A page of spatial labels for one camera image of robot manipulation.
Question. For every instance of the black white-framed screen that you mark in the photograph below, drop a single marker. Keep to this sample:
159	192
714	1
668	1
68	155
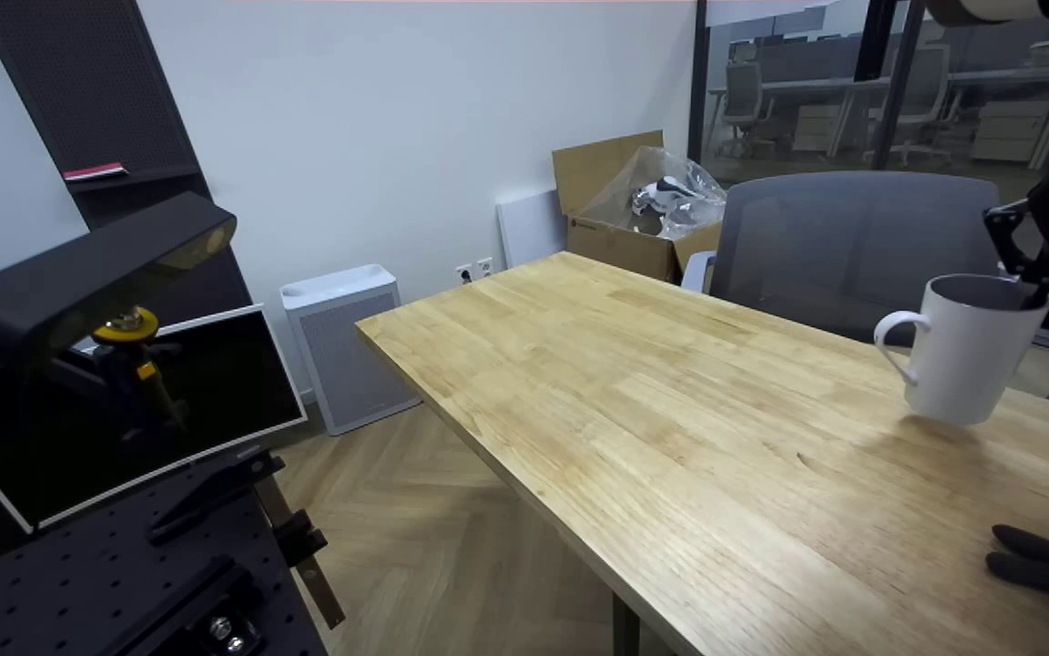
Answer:
236	376

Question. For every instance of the grey office chair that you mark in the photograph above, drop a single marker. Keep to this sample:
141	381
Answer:
838	243

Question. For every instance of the bronze table clamp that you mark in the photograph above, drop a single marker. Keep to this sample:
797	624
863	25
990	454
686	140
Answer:
308	551

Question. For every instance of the yellow camera mount knob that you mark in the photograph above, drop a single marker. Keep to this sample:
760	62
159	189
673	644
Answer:
128	329

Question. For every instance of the black stereo camera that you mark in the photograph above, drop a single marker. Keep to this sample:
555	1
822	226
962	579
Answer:
62	274

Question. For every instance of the black perforated breadboard table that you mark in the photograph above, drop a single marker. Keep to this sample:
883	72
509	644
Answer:
62	595

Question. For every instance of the white wall outlet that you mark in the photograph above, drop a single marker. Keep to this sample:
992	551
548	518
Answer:
474	268

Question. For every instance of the white leaning panel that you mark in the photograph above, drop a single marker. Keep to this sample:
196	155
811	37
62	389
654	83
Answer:
531	224

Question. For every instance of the crumpled clear plastic wrap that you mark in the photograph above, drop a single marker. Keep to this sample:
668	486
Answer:
657	195

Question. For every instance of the brown cardboard box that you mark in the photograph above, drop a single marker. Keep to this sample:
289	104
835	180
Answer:
602	243

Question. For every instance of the white air purifier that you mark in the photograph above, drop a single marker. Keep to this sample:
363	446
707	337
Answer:
346	350

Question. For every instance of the white ceramic mug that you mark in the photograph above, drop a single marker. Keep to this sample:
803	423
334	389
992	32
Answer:
968	360

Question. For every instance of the black table leg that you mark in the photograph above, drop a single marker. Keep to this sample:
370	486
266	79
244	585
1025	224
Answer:
624	624

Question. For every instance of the background conference table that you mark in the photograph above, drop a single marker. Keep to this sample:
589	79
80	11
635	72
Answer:
998	84

